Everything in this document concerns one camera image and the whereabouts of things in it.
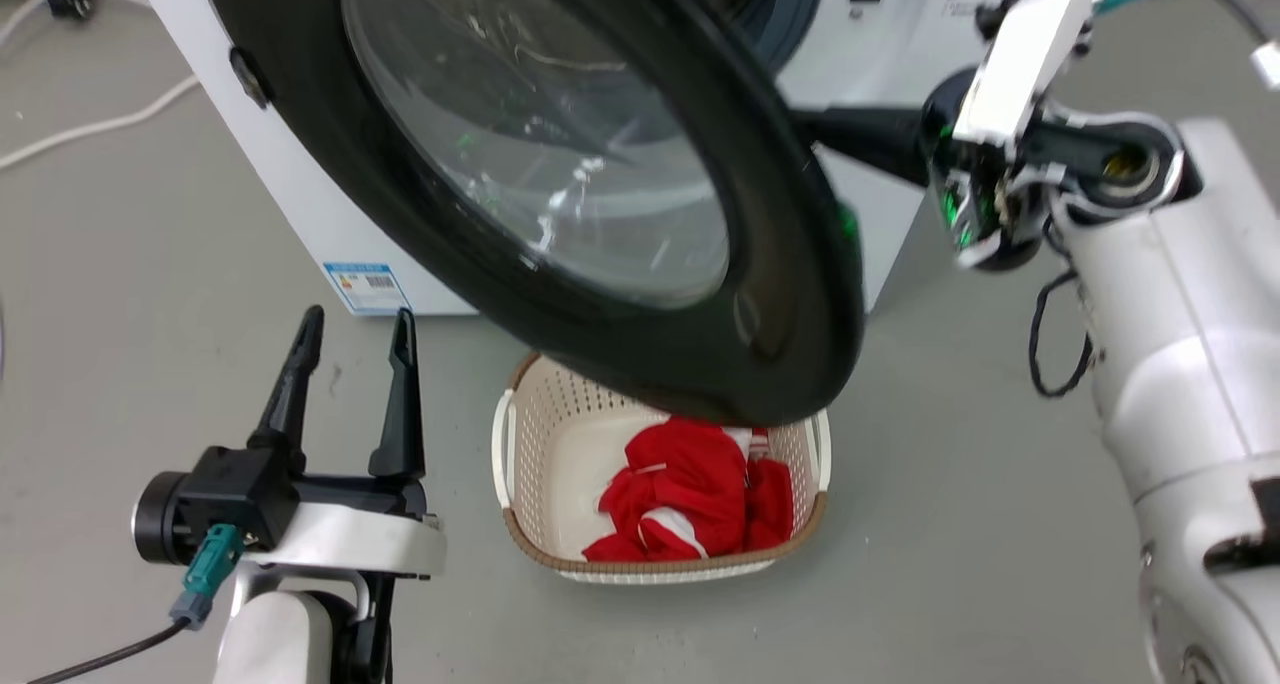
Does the black round washing machine door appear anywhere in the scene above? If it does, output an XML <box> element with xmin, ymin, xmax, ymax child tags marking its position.
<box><xmin>200</xmin><ymin>0</ymin><xmax>867</xmax><ymax>428</ymax></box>

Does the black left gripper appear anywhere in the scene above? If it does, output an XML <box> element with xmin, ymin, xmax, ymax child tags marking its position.
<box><xmin>133</xmin><ymin>304</ymin><xmax>431</xmax><ymax>567</ymax></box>

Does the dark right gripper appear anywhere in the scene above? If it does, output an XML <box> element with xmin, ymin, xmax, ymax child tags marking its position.
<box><xmin>789</xmin><ymin>68</ymin><xmax>1053</xmax><ymax>271</ymax></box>

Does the blue energy label sticker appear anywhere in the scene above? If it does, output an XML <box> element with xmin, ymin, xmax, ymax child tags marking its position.
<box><xmin>321</xmin><ymin>260</ymin><xmax>414</xmax><ymax>316</ymax></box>

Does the white front-load washing machine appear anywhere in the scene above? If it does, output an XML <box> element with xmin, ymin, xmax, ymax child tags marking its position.
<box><xmin>125</xmin><ymin>0</ymin><xmax>1013</xmax><ymax>318</ymax></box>

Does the red and white garment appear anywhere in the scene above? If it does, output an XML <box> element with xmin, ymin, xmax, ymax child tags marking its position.
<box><xmin>582</xmin><ymin>416</ymin><xmax>797</xmax><ymax>564</ymax></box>

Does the thin black looped arm cable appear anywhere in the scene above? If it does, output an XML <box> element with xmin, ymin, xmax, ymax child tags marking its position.
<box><xmin>1028</xmin><ymin>267</ymin><xmax>1098</xmax><ymax>400</ymax></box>

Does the white floor cable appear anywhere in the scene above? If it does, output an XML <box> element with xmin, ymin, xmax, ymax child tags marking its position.
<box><xmin>0</xmin><ymin>72</ymin><xmax>202</xmax><ymax>172</ymax></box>
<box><xmin>0</xmin><ymin>0</ymin><xmax>153</xmax><ymax>51</ymax></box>

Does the cream perforated laundry basket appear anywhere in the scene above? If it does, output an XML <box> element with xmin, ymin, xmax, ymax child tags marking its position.
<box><xmin>490</xmin><ymin>351</ymin><xmax>833</xmax><ymax>586</ymax></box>

